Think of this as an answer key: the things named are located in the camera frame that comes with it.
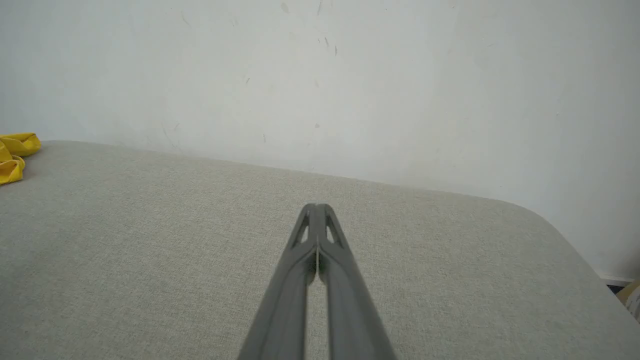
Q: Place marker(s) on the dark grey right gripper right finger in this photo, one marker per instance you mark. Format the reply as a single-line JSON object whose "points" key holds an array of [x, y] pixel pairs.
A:
{"points": [[350, 310]]}

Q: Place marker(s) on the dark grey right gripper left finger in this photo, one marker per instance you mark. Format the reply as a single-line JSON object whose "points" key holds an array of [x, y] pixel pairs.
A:
{"points": [[287, 300]]}

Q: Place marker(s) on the yellow printed t-shirt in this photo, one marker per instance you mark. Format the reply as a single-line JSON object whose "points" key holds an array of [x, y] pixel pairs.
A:
{"points": [[15, 145]]}

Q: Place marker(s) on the grey fabric sofa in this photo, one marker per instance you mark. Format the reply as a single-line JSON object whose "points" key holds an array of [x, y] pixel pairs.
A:
{"points": [[150, 250]]}

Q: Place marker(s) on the white baseboard strip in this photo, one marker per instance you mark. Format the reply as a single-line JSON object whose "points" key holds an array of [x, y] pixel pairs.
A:
{"points": [[617, 280]]}

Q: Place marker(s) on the beige cardboard box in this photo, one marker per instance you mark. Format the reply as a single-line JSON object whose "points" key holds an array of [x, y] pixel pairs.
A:
{"points": [[632, 300]]}

